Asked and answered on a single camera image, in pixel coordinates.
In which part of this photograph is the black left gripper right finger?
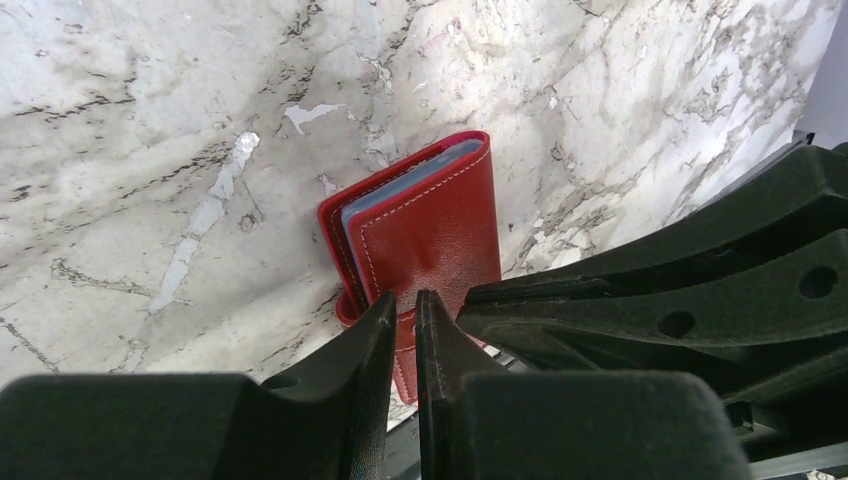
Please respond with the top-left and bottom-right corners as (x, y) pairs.
(415, 290), (751, 479)

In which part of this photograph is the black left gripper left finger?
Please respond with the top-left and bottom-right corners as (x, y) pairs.
(1, 293), (397, 479)

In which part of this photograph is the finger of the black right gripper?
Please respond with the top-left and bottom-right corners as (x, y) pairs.
(466, 144), (847, 305)
(459, 229), (847, 378)

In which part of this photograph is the red card holder wallet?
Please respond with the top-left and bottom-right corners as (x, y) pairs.
(317, 130), (502, 405)

